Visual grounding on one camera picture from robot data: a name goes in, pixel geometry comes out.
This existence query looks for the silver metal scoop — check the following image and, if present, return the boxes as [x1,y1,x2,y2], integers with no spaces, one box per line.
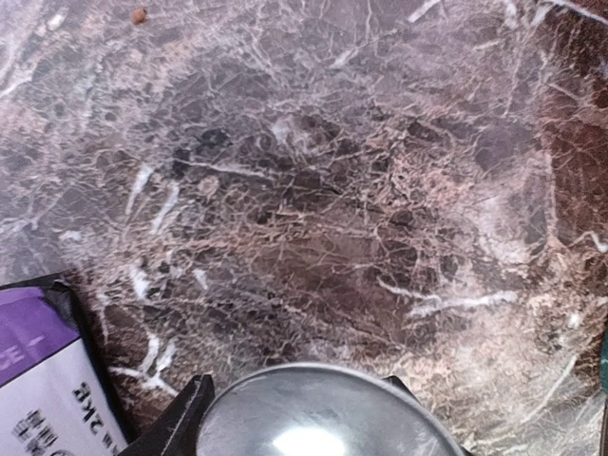
[196,363,463,455]

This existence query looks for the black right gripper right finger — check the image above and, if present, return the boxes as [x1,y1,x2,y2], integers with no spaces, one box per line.
[384,375,410,393]

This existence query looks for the purple white pet food bag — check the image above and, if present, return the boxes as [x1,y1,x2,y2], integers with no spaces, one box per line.
[1,274,137,455]

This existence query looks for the dark green cup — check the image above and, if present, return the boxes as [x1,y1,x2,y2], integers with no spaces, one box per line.
[599,329,608,393]

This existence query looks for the brown kibble piece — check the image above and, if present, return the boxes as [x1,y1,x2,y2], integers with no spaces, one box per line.
[131,8,147,25]

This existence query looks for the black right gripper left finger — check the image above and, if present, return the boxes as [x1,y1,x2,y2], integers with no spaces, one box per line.
[121,374,215,456]

